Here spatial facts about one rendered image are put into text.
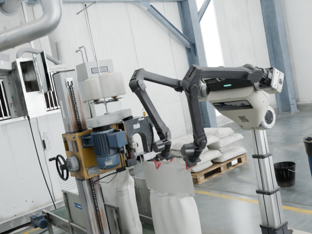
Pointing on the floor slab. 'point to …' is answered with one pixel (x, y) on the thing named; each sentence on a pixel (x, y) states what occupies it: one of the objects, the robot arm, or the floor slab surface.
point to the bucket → (285, 173)
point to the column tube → (91, 220)
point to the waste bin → (308, 149)
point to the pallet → (220, 167)
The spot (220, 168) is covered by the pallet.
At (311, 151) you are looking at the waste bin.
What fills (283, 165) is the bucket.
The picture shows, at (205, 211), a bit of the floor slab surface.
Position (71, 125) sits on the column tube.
